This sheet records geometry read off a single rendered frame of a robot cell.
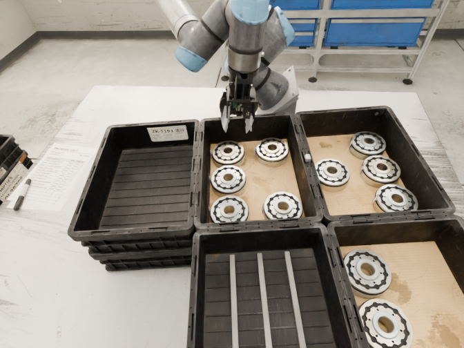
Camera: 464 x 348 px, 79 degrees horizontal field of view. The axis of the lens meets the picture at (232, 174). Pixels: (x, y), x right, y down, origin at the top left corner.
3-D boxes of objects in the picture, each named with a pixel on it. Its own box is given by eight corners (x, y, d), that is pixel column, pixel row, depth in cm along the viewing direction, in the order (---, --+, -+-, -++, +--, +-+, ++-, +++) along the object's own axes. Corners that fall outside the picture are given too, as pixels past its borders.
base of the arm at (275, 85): (259, 92, 120) (243, 77, 115) (288, 71, 111) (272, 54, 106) (258, 116, 111) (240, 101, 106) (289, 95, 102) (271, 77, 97)
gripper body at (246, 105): (224, 120, 71) (227, 76, 62) (224, 100, 76) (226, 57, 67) (255, 121, 71) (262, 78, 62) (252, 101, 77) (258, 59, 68)
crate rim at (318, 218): (201, 123, 92) (199, 118, 90) (293, 117, 91) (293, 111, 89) (195, 234, 66) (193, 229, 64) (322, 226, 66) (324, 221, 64)
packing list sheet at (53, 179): (50, 143, 122) (50, 142, 121) (100, 146, 119) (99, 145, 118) (1, 207, 101) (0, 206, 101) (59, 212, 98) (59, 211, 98)
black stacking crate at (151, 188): (121, 151, 100) (108, 126, 91) (204, 145, 99) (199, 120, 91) (88, 257, 74) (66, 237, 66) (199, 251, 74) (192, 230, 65)
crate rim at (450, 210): (293, 117, 91) (293, 111, 89) (386, 110, 91) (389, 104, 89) (323, 226, 66) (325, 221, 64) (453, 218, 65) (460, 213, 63)
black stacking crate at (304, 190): (205, 145, 99) (200, 119, 91) (289, 139, 98) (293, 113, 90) (201, 251, 74) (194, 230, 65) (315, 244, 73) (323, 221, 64)
